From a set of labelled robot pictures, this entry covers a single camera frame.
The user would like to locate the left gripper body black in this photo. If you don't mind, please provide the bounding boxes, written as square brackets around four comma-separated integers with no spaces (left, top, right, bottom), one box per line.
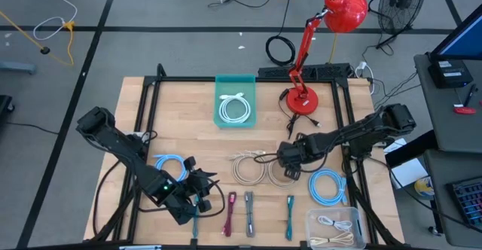
[165,156,212,227]

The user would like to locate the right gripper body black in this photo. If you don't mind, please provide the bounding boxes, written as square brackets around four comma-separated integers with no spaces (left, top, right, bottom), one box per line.
[276,132,316,181]

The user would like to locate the teal braided USB cable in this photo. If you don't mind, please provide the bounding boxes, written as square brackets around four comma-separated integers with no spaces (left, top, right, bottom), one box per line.
[285,194,295,242]
[191,195,202,239]

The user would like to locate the magenta braided USB cable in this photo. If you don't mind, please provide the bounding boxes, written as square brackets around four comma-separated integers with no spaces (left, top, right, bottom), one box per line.
[221,191,237,238]

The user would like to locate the beige cable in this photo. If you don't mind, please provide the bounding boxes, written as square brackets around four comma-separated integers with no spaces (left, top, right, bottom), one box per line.
[266,155,302,190]
[230,150,267,187]

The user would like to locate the blue ethernet cable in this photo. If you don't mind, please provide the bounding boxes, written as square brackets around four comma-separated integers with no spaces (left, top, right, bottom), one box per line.
[153,154,189,183]
[308,168,348,208]

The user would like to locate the black-white braided USB cable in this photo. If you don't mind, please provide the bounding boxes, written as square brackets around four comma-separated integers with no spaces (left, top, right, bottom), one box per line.
[243,191,256,239]

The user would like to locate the white USB cable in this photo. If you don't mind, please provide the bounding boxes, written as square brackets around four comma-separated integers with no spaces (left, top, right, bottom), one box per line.
[317,215,354,232]

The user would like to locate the cream USB cable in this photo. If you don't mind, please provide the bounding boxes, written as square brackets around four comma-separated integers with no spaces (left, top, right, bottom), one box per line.
[308,231,355,247]

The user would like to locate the red desk lamp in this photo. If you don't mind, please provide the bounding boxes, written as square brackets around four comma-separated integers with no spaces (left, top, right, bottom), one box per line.
[285,0,368,116]

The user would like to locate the clear plastic bin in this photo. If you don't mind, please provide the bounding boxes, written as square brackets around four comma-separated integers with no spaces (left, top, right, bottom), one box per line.
[304,206,367,250]

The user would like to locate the teal translucent plastic bin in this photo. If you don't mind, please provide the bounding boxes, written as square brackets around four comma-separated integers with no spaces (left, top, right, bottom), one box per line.
[213,73,258,129]

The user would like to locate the white paper sheet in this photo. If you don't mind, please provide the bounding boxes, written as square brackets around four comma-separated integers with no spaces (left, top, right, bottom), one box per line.
[383,137,430,189]

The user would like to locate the round yellow blue object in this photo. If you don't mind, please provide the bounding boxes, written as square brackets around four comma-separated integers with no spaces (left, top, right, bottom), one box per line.
[413,176,436,198]

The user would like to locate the grey desk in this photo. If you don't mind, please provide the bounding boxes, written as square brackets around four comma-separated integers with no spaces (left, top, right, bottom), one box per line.
[413,53,482,153]
[423,150,482,249]

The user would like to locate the black box with labels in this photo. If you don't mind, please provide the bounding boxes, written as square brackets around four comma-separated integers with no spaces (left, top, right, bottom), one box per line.
[427,58,474,89]

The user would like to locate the black keyboard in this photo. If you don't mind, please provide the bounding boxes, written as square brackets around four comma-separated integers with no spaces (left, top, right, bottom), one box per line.
[446,176,482,228]

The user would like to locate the black floor fan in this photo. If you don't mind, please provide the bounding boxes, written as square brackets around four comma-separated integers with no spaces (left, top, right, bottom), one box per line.
[367,0,429,50]

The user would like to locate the black pen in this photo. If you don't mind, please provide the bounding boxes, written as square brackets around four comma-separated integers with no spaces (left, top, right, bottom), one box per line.
[463,83,476,107]

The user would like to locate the computer monitor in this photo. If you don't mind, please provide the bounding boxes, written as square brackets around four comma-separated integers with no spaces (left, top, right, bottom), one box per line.
[429,3,482,62]

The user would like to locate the black lamp power cord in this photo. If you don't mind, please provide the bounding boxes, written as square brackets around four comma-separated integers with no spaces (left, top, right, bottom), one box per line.
[278,87,322,141]

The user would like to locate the black metal table frame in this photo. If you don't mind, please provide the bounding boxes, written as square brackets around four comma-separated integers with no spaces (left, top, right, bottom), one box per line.
[84,63,406,250]

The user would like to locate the black coiled floor cable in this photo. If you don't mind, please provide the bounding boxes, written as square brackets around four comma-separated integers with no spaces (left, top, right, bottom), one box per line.
[265,0,297,67]

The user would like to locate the white plug with cable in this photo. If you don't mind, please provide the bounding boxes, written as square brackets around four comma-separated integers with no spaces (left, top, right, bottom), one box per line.
[353,60,376,95]

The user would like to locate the yellow hanging cable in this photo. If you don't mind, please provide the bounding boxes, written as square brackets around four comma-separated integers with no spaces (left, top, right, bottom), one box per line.
[328,0,359,63]

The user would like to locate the yellow floor cable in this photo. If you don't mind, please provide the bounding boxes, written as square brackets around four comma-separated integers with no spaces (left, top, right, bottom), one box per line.
[0,11,76,67]

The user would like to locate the white floor cable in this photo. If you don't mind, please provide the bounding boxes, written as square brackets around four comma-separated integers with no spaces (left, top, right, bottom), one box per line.
[32,0,78,41]

